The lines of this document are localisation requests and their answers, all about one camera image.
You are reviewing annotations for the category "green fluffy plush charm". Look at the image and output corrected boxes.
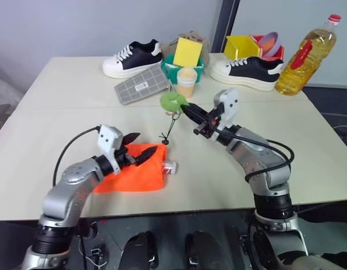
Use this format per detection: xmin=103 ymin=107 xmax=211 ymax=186
xmin=159 ymin=92 xmax=189 ymax=112

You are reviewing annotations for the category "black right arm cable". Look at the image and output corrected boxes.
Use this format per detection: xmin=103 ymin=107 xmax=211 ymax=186
xmin=215 ymin=128 xmax=295 ymax=181

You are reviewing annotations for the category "orange plastic bowl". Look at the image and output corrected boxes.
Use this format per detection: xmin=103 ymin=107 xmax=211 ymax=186
xmin=263 ymin=38 xmax=278 ymax=52

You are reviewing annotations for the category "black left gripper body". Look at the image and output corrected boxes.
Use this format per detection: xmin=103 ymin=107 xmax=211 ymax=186
xmin=114 ymin=144 xmax=137 ymax=170

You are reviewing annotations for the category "dark rounded shape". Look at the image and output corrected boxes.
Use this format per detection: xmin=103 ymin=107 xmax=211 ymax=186
xmin=184 ymin=230 xmax=220 ymax=270
xmin=123 ymin=231 xmax=158 ymax=270

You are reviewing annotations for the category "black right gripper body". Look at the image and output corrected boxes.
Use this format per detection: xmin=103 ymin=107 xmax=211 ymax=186
xmin=193 ymin=107 xmax=223 ymax=140

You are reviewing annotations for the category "green plastic basket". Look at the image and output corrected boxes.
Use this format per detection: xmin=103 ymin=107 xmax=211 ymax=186
xmin=161 ymin=53 xmax=206 ymax=86

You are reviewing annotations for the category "purple plastic bowl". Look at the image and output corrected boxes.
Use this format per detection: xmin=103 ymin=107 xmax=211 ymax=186
xmin=256 ymin=31 xmax=283 ymax=57

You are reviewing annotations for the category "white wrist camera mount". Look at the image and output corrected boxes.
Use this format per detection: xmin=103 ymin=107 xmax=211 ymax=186
xmin=213 ymin=88 xmax=240 ymax=131
xmin=97 ymin=124 xmax=124 ymax=174

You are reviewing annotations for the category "red plastic box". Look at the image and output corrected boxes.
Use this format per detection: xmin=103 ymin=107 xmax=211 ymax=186
xmin=250 ymin=34 xmax=286 ymax=61

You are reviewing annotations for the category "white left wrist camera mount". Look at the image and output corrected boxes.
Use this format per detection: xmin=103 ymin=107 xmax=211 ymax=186
xmin=97 ymin=124 xmax=124 ymax=174

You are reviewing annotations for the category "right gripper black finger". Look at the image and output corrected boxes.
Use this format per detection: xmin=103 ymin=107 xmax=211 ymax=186
xmin=186 ymin=102 xmax=211 ymax=121
xmin=180 ymin=105 xmax=204 ymax=126

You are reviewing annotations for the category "black pouch drawstring cord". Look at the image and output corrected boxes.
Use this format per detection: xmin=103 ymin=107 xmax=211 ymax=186
xmin=158 ymin=111 xmax=182 ymax=146

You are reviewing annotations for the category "small white tube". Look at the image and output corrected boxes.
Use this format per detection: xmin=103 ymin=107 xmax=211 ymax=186
xmin=161 ymin=160 xmax=179 ymax=176

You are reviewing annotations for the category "dark vertical post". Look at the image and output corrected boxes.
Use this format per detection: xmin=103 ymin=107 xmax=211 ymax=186
xmin=211 ymin=0 xmax=235 ymax=55

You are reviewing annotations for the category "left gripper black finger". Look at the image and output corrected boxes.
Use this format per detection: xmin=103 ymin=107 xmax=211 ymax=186
xmin=134 ymin=145 xmax=158 ymax=167
xmin=122 ymin=132 xmax=141 ymax=147

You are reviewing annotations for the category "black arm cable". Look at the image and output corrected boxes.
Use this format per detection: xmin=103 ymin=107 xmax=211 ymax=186
xmin=215 ymin=128 xmax=295 ymax=181
xmin=52 ymin=126 xmax=101 ymax=187

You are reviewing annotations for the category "yellow sponge block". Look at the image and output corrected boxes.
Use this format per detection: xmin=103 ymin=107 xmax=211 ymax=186
xmin=172 ymin=37 xmax=204 ymax=68

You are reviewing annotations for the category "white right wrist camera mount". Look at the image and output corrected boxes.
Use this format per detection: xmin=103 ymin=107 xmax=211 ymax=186
xmin=213 ymin=88 xmax=240 ymax=131

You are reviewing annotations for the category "beige cup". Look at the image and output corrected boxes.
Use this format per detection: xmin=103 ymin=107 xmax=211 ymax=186
xmin=176 ymin=66 xmax=198 ymax=98

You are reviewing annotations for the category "yellow cooking oil bottle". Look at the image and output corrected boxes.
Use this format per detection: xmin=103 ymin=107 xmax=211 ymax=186
xmin=274 ymin=13 xmax=342 ymax=97

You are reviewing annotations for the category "orange fabric pouch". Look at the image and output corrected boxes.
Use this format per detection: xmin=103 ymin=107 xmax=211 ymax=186
xmin=93 ymin=143 xmax=168 ymax=195

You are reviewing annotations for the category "grey grid filter panel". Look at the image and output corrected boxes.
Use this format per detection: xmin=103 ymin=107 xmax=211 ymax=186
xmin=114 ymin=62 xmax=172 ymax=106

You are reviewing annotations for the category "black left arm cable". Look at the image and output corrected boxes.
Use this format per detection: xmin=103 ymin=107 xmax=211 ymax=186
xmin=52 ymin=126 xmax=101 ymax=187

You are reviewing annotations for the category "yellow plastic box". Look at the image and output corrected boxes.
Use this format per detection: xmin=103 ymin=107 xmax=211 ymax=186
xmin=224 ymin=35 xmax=262 ymax=61

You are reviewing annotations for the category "black and white sneaker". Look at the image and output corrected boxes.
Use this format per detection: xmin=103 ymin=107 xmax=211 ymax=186
xmin=101 ymin=39 xmax=164 ymax=79
xmin=209 ymin=56 xmax=285 ymax=92

